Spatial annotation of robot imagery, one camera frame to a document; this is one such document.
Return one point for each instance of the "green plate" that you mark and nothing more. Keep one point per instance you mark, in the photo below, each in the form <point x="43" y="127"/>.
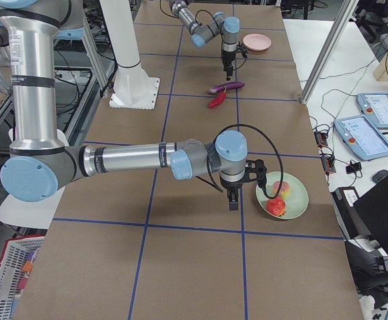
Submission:
<point x="296" y="203"/>

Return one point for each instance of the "purple eggplant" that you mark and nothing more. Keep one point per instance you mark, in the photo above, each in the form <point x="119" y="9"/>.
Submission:
<point x="225" y="87"/>

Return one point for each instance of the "black computer mouse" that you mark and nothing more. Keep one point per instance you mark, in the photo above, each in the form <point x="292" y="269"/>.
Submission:
<point x="379" y="176"/>

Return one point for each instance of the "orange electronics board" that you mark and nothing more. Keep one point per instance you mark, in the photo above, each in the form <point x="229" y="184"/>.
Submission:
<point x="326" y="153"/>

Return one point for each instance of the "peach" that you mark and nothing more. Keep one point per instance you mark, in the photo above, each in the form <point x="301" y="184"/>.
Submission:
<point x="284" y="189"/>

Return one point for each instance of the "pink plate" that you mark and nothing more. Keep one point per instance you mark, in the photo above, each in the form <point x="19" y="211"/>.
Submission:
<point x="257" y="42"/>

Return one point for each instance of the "near teach pendant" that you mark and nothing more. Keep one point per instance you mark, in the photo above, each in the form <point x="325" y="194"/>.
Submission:
<point x="362" y="137"/>

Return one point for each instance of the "teach pendant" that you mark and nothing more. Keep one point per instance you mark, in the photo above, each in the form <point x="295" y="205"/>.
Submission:
<point x="375" y="107"/>
<point x="362" y="137"/>

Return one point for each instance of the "white camera stand column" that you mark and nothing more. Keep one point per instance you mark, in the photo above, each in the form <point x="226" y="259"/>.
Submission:
<point x="132" y="88"/>

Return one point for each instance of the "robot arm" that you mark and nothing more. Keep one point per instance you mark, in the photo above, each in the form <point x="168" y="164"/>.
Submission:
<point x="40" y="164"/>
<point x="221" y="24"/>

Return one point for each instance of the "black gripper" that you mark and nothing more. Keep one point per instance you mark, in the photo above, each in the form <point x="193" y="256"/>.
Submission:
<point x="231" y="184"/>
<point x="227" y="56"/>

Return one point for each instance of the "white plastic basket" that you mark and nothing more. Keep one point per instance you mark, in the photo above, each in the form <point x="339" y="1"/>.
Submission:
<point x="14" y="271"/>

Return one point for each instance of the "red chili pepper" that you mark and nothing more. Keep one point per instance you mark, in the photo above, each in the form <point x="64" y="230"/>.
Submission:
<point x="220" y="98"/>

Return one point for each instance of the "far teach pendant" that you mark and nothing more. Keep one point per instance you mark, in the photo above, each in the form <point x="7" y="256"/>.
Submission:
<point x="375" y="107"/>

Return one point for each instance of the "red pomegranate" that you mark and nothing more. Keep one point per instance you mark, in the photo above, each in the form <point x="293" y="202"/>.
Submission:
<point x="276" y="206"/>

